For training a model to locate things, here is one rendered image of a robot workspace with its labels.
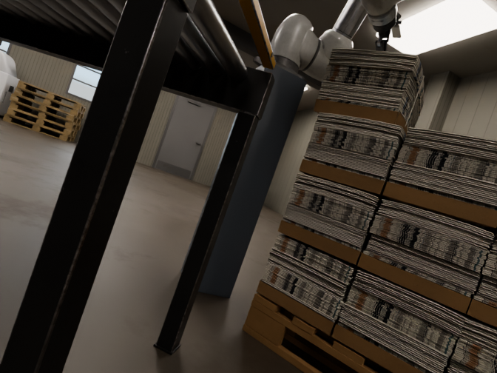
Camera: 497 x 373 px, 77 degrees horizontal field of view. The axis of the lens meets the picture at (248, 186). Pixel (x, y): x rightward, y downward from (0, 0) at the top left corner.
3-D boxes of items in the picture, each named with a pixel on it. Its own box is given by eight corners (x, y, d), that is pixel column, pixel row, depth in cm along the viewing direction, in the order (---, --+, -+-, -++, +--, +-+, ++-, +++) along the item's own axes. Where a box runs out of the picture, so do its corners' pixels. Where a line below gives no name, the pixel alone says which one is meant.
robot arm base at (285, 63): (245, 67, 145) (250, 56, 145) (286, 87, 152) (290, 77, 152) (259, 57, 128) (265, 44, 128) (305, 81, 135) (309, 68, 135)
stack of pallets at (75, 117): (75, 142, 755) (88, 107, 754) (68, 142, 675) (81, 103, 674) (17, 122, 712) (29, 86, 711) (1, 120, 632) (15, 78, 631)
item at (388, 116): (328, 118, 127) (330, 108, 127) (402, 133, 112) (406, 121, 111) (312, 110, 114) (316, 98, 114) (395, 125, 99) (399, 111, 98)
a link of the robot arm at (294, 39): (260, 60, 145) (276, 15, 145) (293, 77, 152) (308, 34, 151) (274, 50, 130) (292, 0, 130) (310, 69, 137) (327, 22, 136)
